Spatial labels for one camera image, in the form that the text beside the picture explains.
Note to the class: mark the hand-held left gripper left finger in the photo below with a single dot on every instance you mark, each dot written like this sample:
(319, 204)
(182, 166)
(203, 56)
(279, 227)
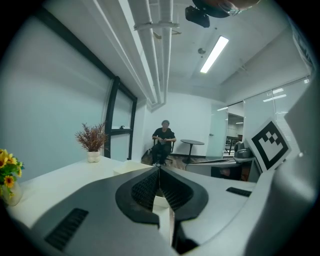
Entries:
(100, 225)

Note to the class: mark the person's grey shirt torso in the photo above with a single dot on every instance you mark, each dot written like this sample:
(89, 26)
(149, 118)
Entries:
(303, 50)

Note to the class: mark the black metal railing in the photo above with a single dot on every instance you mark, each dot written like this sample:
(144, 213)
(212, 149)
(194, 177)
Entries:
(232, 145)

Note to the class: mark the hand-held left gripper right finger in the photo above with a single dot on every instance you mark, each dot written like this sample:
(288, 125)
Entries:
(220, 212)

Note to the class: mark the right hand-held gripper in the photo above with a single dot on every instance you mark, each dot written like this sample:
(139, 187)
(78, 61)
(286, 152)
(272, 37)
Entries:
(270, 147)

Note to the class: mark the ceiling smoke detector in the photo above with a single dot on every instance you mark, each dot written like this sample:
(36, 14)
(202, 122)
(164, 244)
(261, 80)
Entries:
(201, 51)

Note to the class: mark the sunflower bouquet in vase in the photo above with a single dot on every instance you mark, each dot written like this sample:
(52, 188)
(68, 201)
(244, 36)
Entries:
(8, 170)

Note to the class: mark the black office chair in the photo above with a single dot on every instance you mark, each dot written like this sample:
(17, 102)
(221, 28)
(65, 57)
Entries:
(172, 147)

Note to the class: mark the person's eyeglasses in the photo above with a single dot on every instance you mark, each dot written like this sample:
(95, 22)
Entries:
(232, 10)

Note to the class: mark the round black side table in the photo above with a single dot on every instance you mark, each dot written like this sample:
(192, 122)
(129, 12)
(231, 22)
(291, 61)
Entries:
(192, 142)

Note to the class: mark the frosted glass door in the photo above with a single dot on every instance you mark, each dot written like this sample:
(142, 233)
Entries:
(216, 132)

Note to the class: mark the dried reddish plant white vase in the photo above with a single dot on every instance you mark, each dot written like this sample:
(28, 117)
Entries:
(92, 138)

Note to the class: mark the long ceiling light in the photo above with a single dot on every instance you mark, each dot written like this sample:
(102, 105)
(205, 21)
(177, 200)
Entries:
(214, 54)

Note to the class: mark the white ceiling pipes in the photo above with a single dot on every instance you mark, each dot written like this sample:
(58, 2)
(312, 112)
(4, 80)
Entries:
(150, 50)

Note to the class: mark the grey gripper-mounted camera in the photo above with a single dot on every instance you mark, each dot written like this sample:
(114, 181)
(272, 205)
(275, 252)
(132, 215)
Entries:
(242, 150)

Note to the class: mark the black window frame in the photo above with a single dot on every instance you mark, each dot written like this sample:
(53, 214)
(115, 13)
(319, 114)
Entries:
(112, 112)

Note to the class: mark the cream plastic organizer tray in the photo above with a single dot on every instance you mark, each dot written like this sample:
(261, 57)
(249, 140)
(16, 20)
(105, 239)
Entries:
(130, 168)

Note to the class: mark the black head-worn camera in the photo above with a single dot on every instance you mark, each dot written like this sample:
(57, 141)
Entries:
(197, 16)

